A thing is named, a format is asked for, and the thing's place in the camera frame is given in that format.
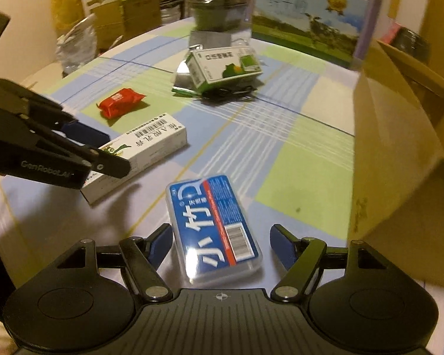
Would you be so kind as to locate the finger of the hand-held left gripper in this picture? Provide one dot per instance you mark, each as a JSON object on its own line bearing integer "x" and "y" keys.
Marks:
{"x": 90, "y": 136}
{"x": 111, "y": 164}

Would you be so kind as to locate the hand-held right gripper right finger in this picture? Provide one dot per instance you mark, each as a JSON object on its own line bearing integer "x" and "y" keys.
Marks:
{"x": 281, "y": 246}

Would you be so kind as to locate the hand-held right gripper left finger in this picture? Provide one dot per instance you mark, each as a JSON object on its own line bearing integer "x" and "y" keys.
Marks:
{"x": 162, "y": 246}

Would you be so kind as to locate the red snack packet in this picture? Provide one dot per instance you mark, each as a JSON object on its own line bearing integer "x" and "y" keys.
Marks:
{"x": 120, "y": 102}

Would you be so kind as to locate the long white carton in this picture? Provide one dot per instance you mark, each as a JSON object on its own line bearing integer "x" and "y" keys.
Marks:
{"x": 151, "y": 140}

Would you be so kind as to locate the blue label clear plastic case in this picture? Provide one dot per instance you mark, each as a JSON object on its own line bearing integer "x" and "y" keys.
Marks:
{"x": 211, "y": 225}

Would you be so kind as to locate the large brown cardboard box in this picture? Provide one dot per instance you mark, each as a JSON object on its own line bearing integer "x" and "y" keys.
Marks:
{"x": 392, "y": 155}

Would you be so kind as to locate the green and white carton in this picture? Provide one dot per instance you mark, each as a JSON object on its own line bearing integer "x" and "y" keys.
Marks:
{"x": 222, "y": 66}

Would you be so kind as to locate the white carrier carton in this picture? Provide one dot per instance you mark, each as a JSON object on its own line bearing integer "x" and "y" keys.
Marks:
{"x": 100, "y": 2}

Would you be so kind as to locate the black and green pot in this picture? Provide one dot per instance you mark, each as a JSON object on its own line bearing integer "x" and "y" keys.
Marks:
{"x": 216, "y": 3}

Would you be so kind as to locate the cow print milk carton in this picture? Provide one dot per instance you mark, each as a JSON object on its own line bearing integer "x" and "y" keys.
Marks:
{"x": 307, "y": 22}

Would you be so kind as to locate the pink package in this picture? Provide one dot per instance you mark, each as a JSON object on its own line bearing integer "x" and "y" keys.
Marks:
{"x": 390, "y": 31}

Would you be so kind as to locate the black round container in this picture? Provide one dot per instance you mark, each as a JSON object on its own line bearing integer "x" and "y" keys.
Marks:
{"x": 410, "y": 42}

